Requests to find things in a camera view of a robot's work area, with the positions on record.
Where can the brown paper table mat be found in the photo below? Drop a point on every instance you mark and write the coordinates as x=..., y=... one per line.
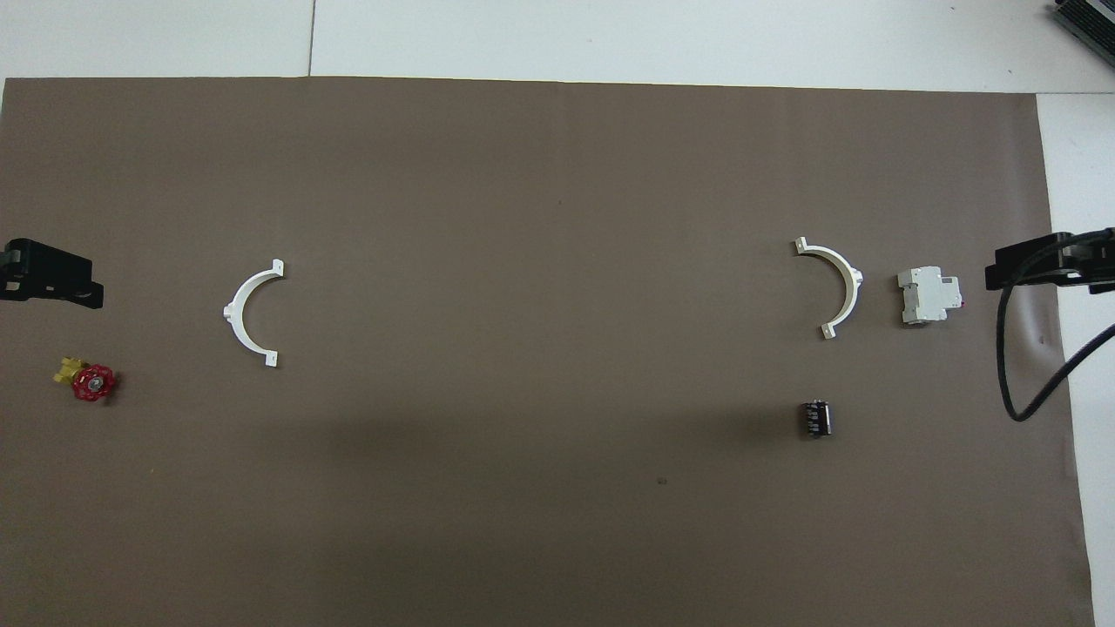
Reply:
x=557, y=218

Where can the grey ribbed device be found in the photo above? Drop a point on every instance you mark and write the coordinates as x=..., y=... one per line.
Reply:
x=1089, y=22

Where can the white circuit breaker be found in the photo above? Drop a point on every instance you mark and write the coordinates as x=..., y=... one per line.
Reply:
x=928, y=296

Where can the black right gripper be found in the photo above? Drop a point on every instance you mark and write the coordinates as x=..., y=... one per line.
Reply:
x=1093, y=261

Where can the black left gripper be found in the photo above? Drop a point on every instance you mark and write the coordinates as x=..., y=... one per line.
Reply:
x=13, y=274

